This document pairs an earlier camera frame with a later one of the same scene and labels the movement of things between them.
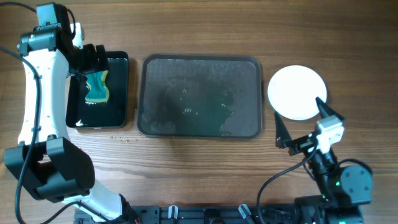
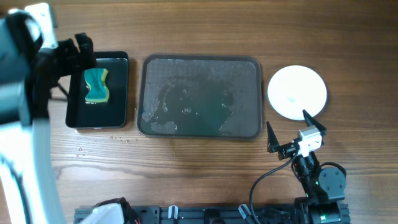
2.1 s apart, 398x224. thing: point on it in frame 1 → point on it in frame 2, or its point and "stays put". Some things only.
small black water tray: [114, 114] stays put
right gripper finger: [325, 111] → [310, 121]
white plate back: [293, 91] stays put
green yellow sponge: [98, 90] stays put
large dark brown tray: [199, 96] stays put
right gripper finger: [282, 132] → [272, 144]
